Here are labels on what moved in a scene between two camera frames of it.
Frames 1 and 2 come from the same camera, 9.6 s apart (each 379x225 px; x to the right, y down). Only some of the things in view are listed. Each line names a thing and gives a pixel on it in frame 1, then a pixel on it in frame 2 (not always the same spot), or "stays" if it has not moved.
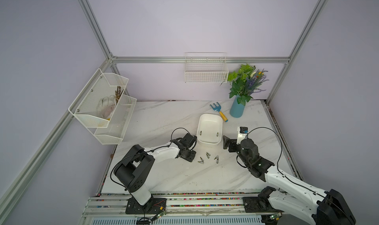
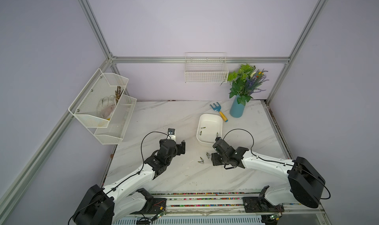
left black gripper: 191,157 to 182,150
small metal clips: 202,162 stays
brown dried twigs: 118,93 stays
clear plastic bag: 105,106 stays
